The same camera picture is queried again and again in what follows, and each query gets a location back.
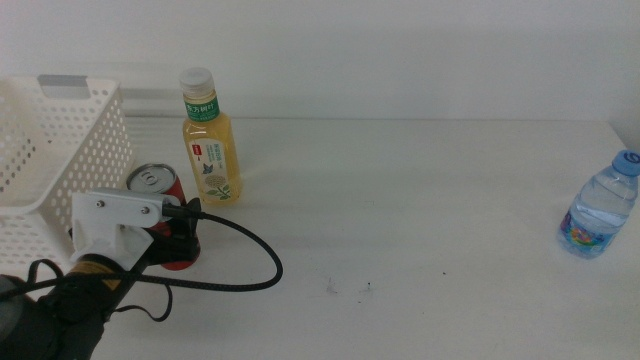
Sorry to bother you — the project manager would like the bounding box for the red soda can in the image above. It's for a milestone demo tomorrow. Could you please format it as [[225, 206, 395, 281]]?
[[125, 162, 202, 272]]

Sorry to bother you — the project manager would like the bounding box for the yellow tea bottle white cap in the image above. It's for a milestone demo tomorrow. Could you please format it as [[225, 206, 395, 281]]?
[[178, 66, 245, 206]]

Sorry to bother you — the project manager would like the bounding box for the clear water bottle blue cap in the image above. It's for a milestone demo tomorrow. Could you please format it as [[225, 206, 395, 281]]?
[[556, 149, 640, 260]]

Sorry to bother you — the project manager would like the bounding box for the white perforated plastic basket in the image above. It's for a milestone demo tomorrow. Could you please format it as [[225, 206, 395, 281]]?
[[0, 74, 136, 274]]

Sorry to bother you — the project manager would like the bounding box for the thin black cable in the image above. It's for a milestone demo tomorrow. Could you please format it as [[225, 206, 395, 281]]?
[[27, 258, 174, 323]]

